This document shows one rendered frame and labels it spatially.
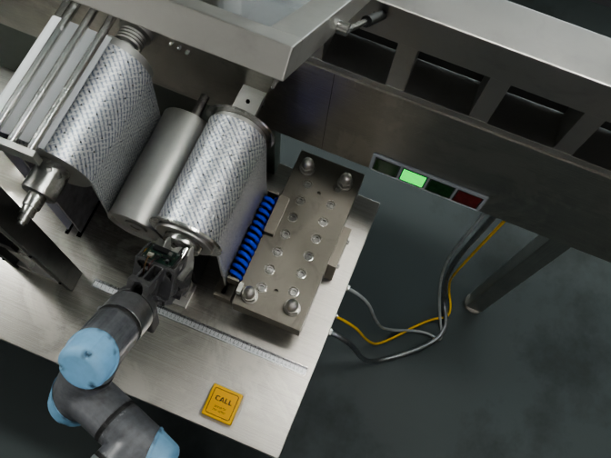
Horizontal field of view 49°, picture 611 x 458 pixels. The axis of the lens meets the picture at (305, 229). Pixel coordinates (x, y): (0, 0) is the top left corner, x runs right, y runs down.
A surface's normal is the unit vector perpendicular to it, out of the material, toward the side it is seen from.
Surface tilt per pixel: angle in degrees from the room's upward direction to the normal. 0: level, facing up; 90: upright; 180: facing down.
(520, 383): 0
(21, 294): 0
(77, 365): 50
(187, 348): 0
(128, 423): 23
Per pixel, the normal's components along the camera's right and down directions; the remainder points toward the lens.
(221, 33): -0.25, 0.45
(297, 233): 0.06, -0.33
